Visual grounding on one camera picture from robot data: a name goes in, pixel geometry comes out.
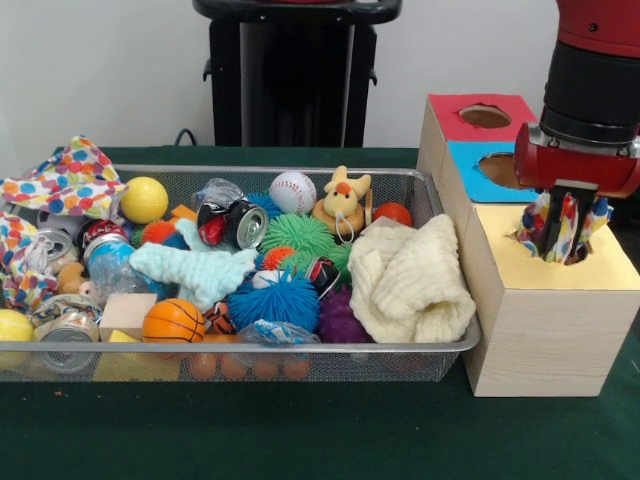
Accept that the polka dot cloth white backing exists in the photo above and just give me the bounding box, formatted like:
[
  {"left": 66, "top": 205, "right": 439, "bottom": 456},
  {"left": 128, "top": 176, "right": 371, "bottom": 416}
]
[{"left": 514, "top": 192, "right": 615, "bottom": 266}]

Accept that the yellow ball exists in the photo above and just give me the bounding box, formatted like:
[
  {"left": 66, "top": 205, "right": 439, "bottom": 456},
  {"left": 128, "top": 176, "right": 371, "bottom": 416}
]
[{"left": 120, "top": 176, "right": 170, "bottom": 225}]

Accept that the yellow plush chick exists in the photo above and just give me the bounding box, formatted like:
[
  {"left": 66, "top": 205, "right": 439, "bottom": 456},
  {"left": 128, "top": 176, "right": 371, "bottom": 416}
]
[{"left": 312, "top": 165, "right": 374, "bottom": 239}]

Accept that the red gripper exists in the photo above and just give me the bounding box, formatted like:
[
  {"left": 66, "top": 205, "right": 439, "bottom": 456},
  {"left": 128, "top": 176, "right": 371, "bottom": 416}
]
[{"left": 514, "top": 122, "right": 640, "bottom": 259}]

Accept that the green spiky puffer ball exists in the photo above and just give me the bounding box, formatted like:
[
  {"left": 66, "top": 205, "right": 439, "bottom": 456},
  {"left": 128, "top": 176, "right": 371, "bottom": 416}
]
[{"left": 259, "top": 213, "right": 337, "bottom": 256}]

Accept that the dark green table cloth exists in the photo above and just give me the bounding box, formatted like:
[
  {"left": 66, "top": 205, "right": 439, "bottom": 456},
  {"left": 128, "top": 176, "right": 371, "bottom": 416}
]
[{"left": 0, "top": 144, "right": 640, "bottom": 480}]

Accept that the blue spiky puffer ball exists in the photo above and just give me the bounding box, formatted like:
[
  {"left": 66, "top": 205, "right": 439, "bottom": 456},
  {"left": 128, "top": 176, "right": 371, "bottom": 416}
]
[{"left": 227, "top": 269, "right": 321, "bottom": 334}]

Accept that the silver mesh bin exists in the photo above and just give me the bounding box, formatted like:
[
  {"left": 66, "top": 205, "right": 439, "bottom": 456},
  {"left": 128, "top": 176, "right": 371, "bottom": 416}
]
[{"left": 0, "top": 164, "right": 482, "bottom": 384}]

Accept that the wooden box with three holes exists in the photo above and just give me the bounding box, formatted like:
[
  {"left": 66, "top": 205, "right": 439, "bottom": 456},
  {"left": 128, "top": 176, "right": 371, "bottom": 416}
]
[{"left": 416, "top": 92, "right": 640, "bottom": 399}]

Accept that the white toy baseball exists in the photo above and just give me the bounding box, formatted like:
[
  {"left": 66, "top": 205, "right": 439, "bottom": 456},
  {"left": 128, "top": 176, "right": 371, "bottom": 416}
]
[{"left": 269, "top": 171, "right": 319, "bottom": 216}]

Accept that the light blue muslin cloth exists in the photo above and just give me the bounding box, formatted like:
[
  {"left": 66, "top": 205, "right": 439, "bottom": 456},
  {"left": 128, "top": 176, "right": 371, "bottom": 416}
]
[{"left": 129, "top": 218, "right": 259, "bottom": 312}]

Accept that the red orange ball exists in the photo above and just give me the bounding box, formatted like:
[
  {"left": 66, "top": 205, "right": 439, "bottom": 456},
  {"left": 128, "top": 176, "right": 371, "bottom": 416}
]
[{"left": 373, "top": 202, "right": 414, "bottom": 229}]

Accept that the orange toy basketball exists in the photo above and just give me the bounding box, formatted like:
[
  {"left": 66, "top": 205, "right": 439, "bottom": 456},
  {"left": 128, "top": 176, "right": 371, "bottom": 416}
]
[{"left": 142, "top": 298, "right": 207, "bottom": 345}]

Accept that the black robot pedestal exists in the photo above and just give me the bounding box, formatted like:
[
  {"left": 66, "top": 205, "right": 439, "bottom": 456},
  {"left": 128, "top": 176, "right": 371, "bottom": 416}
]
[{"left": 192, "top": 0, "right": 407, "bottom": 148}]

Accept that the cream muslin cloth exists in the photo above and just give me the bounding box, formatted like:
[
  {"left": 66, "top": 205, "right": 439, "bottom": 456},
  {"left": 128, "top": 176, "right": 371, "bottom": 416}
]
[{"left": 348, "top": 213, "right": 477, "bottom": 345}]

